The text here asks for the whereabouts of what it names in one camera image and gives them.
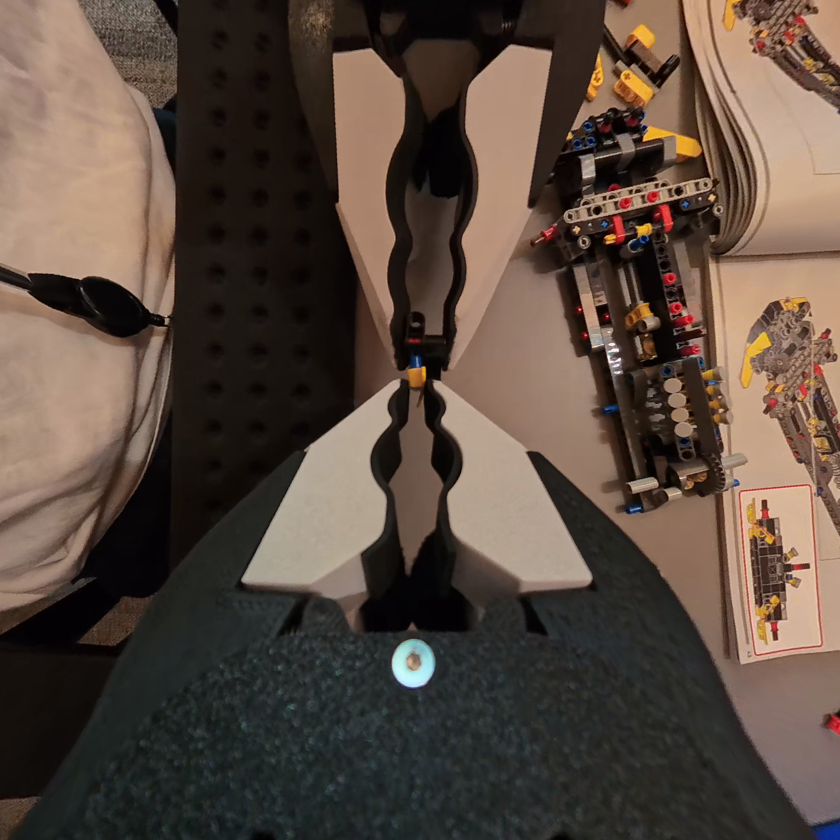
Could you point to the person's white shirt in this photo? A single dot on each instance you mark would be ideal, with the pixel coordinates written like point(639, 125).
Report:
point(72, 328)

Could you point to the small red lego cluster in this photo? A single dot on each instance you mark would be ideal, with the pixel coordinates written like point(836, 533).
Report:
point(833, 722)

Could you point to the black round clip-on device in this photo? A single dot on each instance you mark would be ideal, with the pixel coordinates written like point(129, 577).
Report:
point(108, 305)

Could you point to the lego instruction booklet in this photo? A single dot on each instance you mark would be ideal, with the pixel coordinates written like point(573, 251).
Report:
point(781, 394)

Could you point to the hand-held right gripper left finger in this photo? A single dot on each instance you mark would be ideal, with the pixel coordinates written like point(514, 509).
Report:
point(321, 518)

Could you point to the yellow lego piece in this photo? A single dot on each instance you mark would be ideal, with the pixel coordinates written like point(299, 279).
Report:
point(417, 376)

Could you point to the black lego connector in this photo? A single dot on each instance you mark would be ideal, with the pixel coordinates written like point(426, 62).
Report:
point(430, 342)

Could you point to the lego car chassis assembly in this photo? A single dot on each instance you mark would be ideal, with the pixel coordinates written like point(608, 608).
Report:
point(643, 295)

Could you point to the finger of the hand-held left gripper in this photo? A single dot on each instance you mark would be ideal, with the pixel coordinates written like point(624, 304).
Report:
point(361, 164)
point(505, 164)

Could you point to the black dimpled foam pad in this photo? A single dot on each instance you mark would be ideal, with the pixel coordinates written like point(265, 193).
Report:
point(262, 262)

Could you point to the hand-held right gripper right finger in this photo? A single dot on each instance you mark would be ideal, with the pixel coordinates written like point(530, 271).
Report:
point(512, 518)

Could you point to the yellow lego panel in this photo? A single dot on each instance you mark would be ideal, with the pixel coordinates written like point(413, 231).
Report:
point(679, 144)

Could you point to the pile of yellow Lego parts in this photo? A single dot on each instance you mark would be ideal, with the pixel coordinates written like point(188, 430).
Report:
point(640, 72)

